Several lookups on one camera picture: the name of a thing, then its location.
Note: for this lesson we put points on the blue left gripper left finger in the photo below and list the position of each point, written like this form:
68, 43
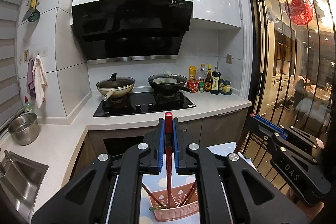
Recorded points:
161, 143

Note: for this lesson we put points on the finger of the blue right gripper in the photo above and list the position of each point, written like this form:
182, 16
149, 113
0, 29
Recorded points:
269, 125

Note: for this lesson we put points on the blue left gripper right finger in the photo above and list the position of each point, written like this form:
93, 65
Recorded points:
176, 143

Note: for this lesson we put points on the dark red chopstick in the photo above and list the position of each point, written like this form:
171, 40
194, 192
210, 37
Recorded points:
151, 195

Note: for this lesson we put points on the maroon chopstick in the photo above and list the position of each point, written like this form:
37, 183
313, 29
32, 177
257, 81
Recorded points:
189, 194

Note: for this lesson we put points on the green chopstick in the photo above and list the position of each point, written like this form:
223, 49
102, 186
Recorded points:
157, 208

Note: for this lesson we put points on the black gas stove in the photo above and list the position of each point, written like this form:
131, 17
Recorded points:
142, 103

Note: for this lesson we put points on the red instant noodle cup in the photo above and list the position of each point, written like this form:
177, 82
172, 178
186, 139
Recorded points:
193, 85

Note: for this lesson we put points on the black wok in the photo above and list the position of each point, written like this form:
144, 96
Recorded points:
168, 85

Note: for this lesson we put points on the small green lid jar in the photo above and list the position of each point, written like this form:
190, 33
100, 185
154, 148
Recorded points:
201, 86

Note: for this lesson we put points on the brown sauce bottle yellow cap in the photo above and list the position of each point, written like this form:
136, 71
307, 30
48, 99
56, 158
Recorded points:
208, 80

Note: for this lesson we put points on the yellow seasoning packet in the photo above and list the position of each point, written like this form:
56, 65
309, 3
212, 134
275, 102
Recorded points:
192, 72

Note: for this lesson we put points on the dark soy sauce bottle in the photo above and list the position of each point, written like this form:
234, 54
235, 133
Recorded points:
215, 81

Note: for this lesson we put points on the clear plastic bottle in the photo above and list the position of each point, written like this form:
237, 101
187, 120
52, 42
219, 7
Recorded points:
201, 73

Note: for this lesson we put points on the seasoning jars on tray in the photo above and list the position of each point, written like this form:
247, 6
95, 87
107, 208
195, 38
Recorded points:
225, 86

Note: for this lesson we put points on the light blue patterned tablecloth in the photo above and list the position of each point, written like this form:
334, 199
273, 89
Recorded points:
159, 182

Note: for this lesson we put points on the cream pan with lid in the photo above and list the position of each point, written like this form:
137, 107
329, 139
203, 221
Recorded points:
115, 87

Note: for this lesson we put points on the pink perforated utensil holder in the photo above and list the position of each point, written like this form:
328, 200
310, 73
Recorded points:
177, 211

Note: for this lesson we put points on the black range hood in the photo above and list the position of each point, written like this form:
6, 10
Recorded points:
125, 30

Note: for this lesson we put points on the red paper window decoration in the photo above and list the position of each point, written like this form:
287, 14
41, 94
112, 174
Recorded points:
300, 12

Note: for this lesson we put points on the white hanging towel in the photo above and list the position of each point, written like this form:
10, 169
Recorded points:
40, 82

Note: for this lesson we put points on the black framed glass door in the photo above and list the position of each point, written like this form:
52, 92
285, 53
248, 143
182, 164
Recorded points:
293, 69

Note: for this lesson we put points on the green dish soap bottle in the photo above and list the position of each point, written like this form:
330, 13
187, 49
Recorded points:
28, 106

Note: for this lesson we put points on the purple hanging cloth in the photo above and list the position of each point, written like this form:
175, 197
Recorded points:
30, 79

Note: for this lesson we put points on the steel pot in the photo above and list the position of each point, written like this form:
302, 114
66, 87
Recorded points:
24, 129

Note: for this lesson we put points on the steel sink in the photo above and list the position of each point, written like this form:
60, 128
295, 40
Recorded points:
20, 186

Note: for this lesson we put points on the steel faucet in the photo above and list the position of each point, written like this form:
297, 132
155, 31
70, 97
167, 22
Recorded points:
6, 160

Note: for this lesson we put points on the wall outlet plate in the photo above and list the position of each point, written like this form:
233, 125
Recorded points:
229, 59

